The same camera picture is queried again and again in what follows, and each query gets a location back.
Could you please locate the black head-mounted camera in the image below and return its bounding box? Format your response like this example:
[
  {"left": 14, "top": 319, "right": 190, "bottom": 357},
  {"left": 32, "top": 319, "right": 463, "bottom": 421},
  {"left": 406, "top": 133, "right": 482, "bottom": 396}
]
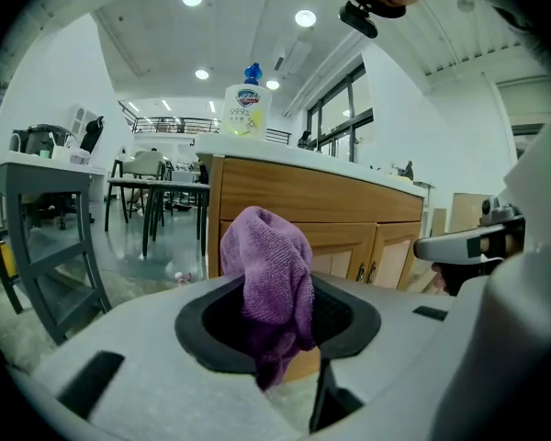
[{"left": 338, "top": 0, "right": 378, "bottom": 40}]

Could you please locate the black window frame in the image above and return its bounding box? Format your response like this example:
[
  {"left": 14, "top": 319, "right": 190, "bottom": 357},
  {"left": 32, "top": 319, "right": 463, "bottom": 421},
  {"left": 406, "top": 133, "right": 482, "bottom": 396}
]
[{"left": 305, "top": 62, "right": 376, "bottom": 164}]

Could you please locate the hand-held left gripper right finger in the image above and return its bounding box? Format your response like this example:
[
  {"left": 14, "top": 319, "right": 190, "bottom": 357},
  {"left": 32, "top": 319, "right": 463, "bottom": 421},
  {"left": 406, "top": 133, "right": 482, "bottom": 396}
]
[{"left": 309, "top": 271, "right": 461, "bottom": 441}]

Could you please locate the white soap bottle blue pump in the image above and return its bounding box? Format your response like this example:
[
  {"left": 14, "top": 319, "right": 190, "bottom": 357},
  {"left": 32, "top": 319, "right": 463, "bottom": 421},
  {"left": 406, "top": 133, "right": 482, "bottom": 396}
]
[{"left": 219, "top": 62, "right": 273, "bottom": 141}]

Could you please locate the purple cloth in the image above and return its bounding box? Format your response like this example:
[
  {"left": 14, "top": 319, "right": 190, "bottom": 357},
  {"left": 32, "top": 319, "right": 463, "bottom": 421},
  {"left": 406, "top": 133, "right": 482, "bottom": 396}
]
[{"left": 219, "top": 205, "right": 317, "bottom": 392}]

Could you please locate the white-top dark table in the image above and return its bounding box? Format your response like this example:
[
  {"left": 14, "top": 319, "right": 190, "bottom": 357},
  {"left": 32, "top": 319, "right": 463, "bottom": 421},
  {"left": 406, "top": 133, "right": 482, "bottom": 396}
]
[{"left": 0, "top": 151, "right": 114, "bottom": 346}]

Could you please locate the wooden sink cabinet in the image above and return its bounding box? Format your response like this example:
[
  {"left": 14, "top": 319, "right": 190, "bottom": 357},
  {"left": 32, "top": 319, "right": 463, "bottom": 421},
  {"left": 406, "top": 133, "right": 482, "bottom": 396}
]
[{"left": 206, "top": 153, "right": 427, "bottom": 384}]

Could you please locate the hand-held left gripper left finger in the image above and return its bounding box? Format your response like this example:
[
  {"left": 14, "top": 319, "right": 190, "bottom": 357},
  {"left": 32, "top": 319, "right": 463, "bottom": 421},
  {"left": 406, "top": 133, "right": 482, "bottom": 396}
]
[{"left": 8, "top": 275, "right": 304, "bottom": 441}]

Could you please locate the white sink basin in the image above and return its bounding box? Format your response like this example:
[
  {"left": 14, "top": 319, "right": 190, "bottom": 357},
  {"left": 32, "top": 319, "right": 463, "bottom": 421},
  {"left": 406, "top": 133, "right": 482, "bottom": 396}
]
[{"left": 193, "top": 133, "right": 429, "bottom": 200}]

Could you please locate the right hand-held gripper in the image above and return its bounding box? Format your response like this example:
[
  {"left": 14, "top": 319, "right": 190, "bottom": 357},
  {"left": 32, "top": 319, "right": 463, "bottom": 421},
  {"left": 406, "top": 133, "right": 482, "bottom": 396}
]
[{"left": 412, "top": 194, "right": 527, "bottom": 265}]

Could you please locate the grey cushioned chair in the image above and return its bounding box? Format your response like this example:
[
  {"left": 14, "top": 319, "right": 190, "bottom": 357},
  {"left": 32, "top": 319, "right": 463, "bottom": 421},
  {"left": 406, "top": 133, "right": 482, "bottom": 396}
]
[{"left": 104, "top": 149, "right": 169, "bottom": 233}]

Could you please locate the black balcony railing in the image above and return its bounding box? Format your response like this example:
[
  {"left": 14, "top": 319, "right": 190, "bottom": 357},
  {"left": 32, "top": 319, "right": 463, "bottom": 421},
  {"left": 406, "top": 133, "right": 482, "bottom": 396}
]
[{"left": 118, "top": 101, "right": 293, "bottom": 146}]

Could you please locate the black office chair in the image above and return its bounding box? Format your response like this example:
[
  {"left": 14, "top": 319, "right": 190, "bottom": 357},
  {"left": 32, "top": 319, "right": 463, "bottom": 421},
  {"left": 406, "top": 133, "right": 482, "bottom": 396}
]
[{"left": 79, "top": 115, "right": 106, "bottom": 155}]

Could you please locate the blue chair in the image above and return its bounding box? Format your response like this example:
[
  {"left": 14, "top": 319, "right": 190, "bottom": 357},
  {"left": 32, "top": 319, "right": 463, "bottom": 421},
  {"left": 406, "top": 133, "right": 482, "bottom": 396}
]
[{"left": 140, "top": 179, "right": 211, "bottom": 259}]

